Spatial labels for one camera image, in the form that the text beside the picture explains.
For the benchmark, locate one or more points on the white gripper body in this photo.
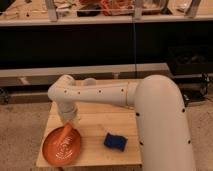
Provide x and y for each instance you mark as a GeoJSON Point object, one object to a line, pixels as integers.
{"type": "Point", "coordinates": [68, 113]}

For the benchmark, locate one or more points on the background workbench shelf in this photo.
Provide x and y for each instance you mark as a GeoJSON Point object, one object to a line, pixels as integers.
{"type": "Point", "coordinates": [81, 12]}

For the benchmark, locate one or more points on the orange pepper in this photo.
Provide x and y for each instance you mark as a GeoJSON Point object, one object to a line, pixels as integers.
{"type": "Point", "coordinates": [67, 128]}

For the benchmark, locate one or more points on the wooden table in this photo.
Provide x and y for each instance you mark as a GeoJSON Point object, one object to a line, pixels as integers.
{"type": "Point", "coordinates": [95, 121]}

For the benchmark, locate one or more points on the blue crumpled cloth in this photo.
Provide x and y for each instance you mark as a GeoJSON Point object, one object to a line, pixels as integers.
{"type": "Point", "coordinates": [115, 141]}

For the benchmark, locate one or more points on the dark device on floor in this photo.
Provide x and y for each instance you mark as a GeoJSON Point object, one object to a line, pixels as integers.
{"type": "Point", "coordinates": [186, 99]}

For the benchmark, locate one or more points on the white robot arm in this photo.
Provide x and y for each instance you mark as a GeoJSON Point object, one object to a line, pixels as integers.
{"type": "Point", "coordinates": [164, 136]}

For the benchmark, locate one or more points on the orange ceramic bowl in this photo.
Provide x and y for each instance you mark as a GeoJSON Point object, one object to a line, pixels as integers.
{"type": "Point", "coordinates": [66, 153]}

